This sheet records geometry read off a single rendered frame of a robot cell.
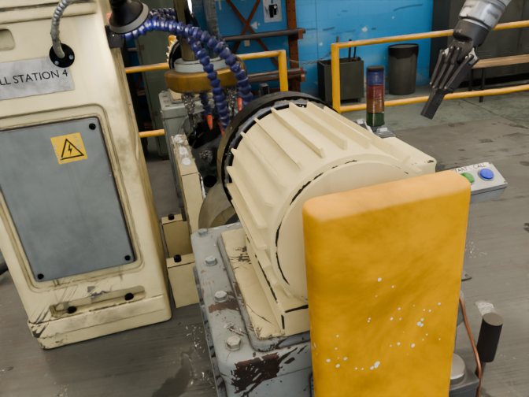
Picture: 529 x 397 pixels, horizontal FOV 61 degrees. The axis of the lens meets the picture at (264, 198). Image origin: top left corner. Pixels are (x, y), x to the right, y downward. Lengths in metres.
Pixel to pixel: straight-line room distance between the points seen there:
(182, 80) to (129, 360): 0.61
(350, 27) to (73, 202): 5.67
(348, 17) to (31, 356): 5.74
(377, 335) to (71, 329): 0.83
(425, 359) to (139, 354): 0.74
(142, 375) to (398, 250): 0.75
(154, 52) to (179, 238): 3.08
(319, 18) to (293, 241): 5.91
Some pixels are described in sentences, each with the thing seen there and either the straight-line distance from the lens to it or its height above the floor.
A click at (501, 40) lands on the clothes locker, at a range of 6.74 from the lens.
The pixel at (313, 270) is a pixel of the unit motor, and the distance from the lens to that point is 0.34.
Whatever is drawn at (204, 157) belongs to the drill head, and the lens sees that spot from 1.31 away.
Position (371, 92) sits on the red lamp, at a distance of 1.54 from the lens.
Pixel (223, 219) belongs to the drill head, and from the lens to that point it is 0.79.
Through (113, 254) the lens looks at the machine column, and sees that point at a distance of 1.01.
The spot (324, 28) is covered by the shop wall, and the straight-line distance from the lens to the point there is 6.29.
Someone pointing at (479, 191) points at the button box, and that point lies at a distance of 1.08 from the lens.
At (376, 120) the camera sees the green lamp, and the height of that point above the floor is 1.05.
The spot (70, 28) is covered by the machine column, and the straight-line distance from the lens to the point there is 0.89.
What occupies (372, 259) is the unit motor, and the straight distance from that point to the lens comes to 0.35.
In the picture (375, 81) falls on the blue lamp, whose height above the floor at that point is 1.18.
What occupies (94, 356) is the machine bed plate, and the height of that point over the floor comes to 0.80.
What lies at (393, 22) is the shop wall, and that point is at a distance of 6.57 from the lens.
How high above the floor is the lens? 1.49
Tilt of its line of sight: 25 degrees down
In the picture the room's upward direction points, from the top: 6 degrees counter-clockwise
